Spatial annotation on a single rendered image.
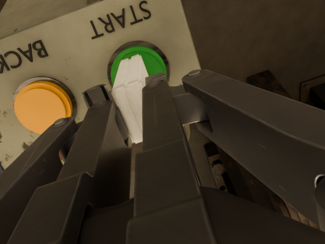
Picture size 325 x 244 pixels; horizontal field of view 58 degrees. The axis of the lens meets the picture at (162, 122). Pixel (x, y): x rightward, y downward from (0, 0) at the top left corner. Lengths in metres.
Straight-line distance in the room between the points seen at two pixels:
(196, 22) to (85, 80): 0.70
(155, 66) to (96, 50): 0.04
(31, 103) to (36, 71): 0.02
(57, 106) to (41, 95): 0.01
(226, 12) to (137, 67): 0.76
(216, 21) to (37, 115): 0.74
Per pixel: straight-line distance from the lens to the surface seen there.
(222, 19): 0.92
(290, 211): 0.74
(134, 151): 0.40
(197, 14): 0.89
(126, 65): 0.18
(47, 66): 0.23
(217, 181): 1.33
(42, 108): 0.23
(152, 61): 0.21
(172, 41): 0.22
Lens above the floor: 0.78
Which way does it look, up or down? 46 degrees down
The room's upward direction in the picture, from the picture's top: 165 degrees clockwise
